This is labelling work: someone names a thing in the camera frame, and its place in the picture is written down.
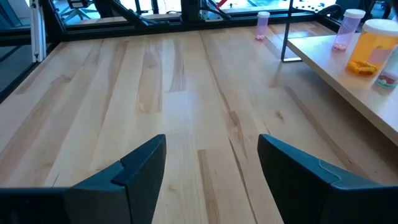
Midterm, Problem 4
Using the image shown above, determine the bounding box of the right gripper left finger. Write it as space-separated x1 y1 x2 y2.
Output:
62 133 167 224

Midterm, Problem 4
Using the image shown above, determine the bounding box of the silver aluminium post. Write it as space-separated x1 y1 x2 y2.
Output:
29 0 48 63

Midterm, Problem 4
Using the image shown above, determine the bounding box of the wooden shelf black metal frame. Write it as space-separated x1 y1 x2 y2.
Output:
280 0 398 147

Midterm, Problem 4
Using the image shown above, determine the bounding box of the black office chair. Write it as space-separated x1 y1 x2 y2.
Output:
57 0 102 23

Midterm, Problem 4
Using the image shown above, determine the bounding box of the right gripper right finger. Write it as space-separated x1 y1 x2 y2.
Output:
257 133 374 224

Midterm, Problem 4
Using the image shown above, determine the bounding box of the pink medicine bottle white cap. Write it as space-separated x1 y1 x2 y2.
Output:
254 11 271 41
331 8 367 52

